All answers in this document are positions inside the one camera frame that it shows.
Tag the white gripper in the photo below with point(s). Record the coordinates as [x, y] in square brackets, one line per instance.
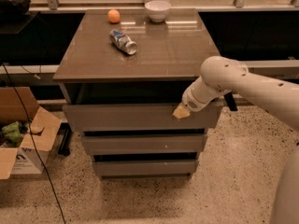
[190, 103]

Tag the grey top drawer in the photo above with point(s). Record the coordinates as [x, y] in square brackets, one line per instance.
[132, 117]

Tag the grey drawer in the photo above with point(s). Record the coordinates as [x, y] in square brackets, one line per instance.
[132, 117]
[144, 144]
[145, 168]

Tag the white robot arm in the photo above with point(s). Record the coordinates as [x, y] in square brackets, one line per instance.
[218, 77]

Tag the grey bottom drawer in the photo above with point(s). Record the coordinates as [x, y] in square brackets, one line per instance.
[145, 168]

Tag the grey drawer cabinet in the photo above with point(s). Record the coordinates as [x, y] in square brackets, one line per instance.
[95, 72]

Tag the grey middle drawer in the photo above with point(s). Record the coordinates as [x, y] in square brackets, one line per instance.
[144, 144]

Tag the crushed blue soda can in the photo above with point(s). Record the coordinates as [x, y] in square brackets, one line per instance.
[123, 41]

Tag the white bowl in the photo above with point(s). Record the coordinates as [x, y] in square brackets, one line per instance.
[157, 10]

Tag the orange fruit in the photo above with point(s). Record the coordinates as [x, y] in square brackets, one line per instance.
[114, 16]

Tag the black table leg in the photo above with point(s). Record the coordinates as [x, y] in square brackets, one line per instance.
[66, 131]

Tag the cardboard box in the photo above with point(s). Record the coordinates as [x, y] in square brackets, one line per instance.
[38, 127]

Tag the green bag in box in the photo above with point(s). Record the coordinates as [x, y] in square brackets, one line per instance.
[12, 133]

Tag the black object on shelf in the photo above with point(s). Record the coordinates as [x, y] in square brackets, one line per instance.
[14, 7]

